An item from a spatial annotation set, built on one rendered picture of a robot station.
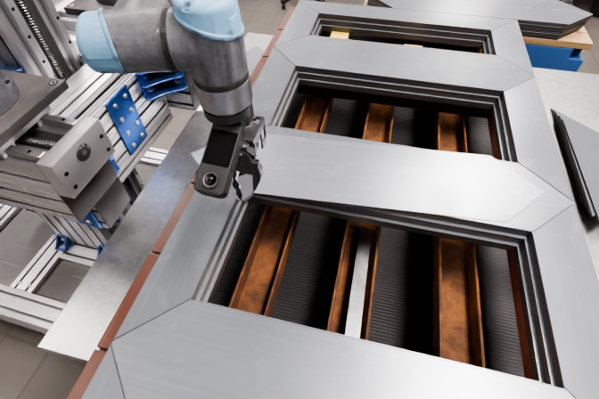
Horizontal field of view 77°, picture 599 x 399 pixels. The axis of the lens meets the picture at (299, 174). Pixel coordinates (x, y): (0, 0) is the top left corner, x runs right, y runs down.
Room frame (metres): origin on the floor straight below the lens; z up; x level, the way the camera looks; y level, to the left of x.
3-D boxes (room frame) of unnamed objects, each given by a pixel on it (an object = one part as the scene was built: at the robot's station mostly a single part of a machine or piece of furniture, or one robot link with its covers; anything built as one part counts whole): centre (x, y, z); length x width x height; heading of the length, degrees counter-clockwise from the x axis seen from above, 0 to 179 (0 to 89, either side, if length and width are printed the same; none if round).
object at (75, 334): (0.85, 0.27, 0.67); 1.30 x 0.20 x 0.03; 166
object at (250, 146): (0.44, 0.10, 1.07); 0.09 x 0.08 x 0.12; 167
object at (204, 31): (0.44, 0.11, 1.23); 0.09 x 0.08 x 0.11; 91
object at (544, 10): (1.46, -0.67, 0.82); 0.80 x 0.40 x 0.06; 76
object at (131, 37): (0.45, 0.21, 1.22); 0.11 x 0.11 x 0.08; 1
